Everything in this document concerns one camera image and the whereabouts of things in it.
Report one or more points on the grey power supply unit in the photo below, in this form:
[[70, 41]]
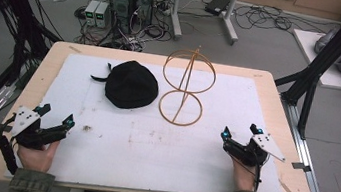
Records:
[[90, 12], [101, 15]]

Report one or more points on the person's right hand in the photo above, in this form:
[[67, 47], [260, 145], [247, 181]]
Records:
[[243, 177]]

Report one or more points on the white floor board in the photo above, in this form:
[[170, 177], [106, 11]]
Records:
[[329, 74]]

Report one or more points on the black knit hat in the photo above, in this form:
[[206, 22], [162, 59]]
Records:
[[130, 85]]

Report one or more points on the person's left hand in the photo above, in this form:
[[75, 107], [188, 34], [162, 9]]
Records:
[[36, 158]]

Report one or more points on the black computer tower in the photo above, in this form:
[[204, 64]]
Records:
[[121, 3], [144, 1]]

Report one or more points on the black flat box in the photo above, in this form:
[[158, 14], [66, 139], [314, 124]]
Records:
[[217, 5]]

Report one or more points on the white foam mat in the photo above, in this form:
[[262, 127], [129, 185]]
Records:
[[151, 147]]

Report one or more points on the grey tape piece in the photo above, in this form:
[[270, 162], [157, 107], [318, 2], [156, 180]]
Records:
[[300, 166]]

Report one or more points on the white desk leg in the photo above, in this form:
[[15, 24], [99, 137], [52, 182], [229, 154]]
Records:
[[177, 9], [232, 17]]

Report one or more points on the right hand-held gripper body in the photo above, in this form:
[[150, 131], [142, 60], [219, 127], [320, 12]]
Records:
[[257, 148]]

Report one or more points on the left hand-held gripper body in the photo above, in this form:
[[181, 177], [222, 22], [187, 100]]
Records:
[[24, 120]]

